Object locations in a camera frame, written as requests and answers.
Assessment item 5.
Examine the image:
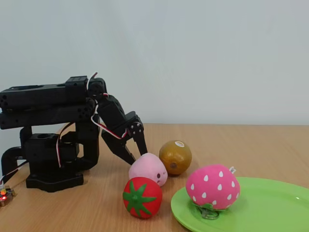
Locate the black table clamp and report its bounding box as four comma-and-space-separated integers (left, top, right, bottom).
1, 146, 31, 181

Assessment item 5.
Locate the pink plush strawberry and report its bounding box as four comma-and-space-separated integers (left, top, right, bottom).
185, 164, 241, 219

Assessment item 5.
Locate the brown kiwi with sticker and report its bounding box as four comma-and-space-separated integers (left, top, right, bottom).
158, 140, 193, 176

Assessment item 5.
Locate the green plastic plate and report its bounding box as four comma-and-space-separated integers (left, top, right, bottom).
170, 176, 309, 232

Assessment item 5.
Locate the red toy tomato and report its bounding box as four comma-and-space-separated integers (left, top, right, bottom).
122, 176, 163, 219

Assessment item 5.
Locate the light pink plush peach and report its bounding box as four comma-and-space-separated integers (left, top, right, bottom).
128, 152, 169, 187

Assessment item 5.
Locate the small controller circuit board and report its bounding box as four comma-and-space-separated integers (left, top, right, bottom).
0, 185, 15, 207

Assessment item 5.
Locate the white red wrist servo cable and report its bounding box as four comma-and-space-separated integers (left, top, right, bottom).
86, 72, 98, 85

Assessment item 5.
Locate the white red gripper servo cable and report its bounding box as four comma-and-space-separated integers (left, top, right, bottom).
91, 93, 128, 140

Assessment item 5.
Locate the white red board cable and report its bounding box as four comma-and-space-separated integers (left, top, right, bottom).
0, 160, 29, 187

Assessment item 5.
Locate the white red base servo cable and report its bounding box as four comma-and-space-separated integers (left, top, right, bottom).
56, 122, 73, 168

